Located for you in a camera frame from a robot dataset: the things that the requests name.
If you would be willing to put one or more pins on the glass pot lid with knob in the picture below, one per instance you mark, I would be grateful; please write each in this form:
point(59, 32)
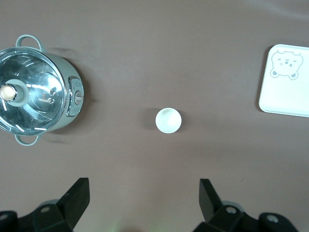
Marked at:
point(36, 72)

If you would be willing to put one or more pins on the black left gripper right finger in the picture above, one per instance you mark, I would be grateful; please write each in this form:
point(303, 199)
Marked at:
point(210, 205)

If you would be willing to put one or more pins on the white plastic cup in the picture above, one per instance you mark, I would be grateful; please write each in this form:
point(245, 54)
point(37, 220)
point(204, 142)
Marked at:
point(168, 120)

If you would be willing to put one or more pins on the sage green electric cooking pot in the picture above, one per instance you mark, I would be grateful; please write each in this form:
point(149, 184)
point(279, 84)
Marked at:
point(69, 68)

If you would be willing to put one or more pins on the white tray with bear print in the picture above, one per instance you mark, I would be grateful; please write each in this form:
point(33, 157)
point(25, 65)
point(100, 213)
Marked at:
point(285, 96)

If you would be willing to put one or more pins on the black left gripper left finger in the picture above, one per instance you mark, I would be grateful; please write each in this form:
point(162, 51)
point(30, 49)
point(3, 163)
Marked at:
point(77, 200)

